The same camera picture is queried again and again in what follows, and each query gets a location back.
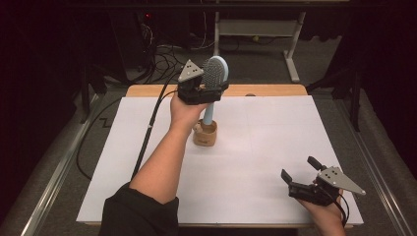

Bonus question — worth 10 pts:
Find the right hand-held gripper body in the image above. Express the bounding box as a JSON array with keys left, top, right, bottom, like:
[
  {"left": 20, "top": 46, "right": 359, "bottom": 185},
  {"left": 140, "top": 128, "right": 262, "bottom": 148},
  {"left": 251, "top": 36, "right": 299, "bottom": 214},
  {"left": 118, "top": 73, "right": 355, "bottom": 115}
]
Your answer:
[{"left": 288, "top": 166, "right": 367, "bottom": 207}]

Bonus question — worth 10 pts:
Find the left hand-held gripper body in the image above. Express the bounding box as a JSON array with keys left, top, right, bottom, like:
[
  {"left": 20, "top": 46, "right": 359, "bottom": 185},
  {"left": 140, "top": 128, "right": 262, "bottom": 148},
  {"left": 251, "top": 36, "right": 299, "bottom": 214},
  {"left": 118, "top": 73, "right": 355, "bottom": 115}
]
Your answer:
[{"left": 177, "top": 59, "right": 224, "bottom": 106}]

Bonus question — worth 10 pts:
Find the light blue hairbrush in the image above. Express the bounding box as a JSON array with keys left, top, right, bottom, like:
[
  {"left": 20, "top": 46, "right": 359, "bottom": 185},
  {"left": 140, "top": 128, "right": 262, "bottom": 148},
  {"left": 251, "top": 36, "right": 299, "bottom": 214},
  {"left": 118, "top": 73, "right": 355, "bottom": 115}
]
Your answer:
[{"left": 200, "top": 55, "right": 230, "bottom": 126}]

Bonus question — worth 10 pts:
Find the tan cup with small figure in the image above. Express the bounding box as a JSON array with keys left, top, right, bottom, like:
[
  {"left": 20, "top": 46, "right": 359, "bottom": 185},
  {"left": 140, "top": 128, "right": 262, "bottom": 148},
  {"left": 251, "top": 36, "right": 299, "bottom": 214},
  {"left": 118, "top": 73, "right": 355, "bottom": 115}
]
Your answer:
[{"left": 192, "top": 119, "right": 218, "bottom": 148}]

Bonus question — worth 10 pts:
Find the person's left hand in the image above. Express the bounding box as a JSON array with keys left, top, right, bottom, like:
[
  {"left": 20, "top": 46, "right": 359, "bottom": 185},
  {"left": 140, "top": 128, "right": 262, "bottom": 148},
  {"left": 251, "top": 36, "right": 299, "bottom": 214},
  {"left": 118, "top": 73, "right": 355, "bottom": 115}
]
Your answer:
[{"left": 169, "top": 93, "right": 211, "bottom": 132}]

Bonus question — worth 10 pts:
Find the person's right hand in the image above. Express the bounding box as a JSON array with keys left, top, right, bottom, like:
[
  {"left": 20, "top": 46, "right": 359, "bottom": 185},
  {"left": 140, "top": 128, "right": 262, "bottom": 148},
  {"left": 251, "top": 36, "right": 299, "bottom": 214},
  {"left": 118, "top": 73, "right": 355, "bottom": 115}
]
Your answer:
[{"left": 295, "top": 189, "right": 346, "bottom": 228}]

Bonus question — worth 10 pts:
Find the white table cover sheet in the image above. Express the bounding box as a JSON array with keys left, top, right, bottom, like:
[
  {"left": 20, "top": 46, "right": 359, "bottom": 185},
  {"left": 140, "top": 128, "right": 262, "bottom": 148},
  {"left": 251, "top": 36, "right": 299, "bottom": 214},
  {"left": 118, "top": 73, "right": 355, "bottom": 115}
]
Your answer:
[{"left": 76, "top": 95, "right": 364, "bottom": 227}]

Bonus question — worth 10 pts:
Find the black computer case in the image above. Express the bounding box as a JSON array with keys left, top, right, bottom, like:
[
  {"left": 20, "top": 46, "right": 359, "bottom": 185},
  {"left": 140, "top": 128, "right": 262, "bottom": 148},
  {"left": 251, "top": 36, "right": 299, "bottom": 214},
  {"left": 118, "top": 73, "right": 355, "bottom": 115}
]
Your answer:
[{"left": 109, "top": 9, "right": 158, "bottom": 72}]

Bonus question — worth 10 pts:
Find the black metal stand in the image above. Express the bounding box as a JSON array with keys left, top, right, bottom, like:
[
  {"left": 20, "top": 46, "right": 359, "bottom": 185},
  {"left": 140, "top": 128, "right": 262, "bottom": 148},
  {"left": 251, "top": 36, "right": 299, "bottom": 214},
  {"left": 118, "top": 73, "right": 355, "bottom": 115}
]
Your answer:
[
  {"left": 78, "top": 63, "right": 109, "bottom": 125},
  {"left": 306, "top": 65, "right": 363, "bottom": 133}
]

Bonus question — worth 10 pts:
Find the person's black sleeve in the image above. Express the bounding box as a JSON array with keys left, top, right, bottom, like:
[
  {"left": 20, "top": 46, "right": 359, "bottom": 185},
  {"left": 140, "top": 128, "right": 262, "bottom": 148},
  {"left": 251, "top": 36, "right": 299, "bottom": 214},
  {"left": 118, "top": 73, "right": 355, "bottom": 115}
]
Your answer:
[{"left": 97, "top": 182, "right": 181, "bottom": 236}]

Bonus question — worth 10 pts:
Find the tangle of black cables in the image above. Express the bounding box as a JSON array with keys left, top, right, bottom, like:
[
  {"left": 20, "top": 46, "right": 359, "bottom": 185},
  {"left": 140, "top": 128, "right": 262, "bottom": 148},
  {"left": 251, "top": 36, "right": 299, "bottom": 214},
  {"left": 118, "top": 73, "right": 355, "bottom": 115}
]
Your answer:
[{"left": 141, "top": 13, "right": 217, "bottom": 85}]

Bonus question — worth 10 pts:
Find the right hand-held gripper cable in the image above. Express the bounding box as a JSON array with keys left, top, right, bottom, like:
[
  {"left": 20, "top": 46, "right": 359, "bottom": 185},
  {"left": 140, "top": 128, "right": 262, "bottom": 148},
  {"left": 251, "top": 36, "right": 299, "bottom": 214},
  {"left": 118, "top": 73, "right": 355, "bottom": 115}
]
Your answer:
[{"left": 316, "top": 185, "right": 350, "bottom": 228}]

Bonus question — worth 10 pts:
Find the hand-held gripper cable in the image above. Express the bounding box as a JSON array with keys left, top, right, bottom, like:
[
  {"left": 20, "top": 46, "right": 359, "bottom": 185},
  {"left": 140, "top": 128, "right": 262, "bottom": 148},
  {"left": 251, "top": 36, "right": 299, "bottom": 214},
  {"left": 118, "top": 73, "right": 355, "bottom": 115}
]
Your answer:
[
  {"left": 316, "top": 185, "right": 350, "bottom": 228},
  {"left": 131, "top": 72, "right": 181, "bottom": 181}
]

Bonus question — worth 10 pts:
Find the aluminium floor rail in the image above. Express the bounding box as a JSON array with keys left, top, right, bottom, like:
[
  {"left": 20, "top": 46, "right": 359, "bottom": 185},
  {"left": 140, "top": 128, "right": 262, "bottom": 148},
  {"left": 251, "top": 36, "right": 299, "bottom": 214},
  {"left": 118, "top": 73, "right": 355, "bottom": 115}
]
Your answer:
[
  {"left": 333, "top": 96, "right": 417, "bottom": 236},
  {"left": 6, "top": 92, "right": 102, "bottom": 236}
]

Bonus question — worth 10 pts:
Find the left hand-held gripper cable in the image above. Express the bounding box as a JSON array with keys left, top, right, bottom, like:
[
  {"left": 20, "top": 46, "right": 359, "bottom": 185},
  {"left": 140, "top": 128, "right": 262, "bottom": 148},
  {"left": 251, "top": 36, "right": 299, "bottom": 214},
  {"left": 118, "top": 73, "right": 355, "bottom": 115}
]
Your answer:
[{"left": 131, "top": 72, "right": 181, "bottom": 181}]

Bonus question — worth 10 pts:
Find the white metal stand frame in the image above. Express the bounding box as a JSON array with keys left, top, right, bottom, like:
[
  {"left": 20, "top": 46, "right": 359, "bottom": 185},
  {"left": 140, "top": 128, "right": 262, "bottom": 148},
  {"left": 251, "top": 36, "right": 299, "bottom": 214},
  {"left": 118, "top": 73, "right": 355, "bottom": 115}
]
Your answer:
[{"left": 210, "top": 0, "right": 307, "bottom": 84}]

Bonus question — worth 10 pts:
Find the black floor cable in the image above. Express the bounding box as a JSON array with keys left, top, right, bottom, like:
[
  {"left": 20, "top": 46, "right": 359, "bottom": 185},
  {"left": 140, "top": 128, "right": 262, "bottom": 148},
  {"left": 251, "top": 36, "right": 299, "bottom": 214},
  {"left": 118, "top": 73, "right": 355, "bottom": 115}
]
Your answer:
[{"left": 76, "top": 97, "right": 123, "bottom": 181}]

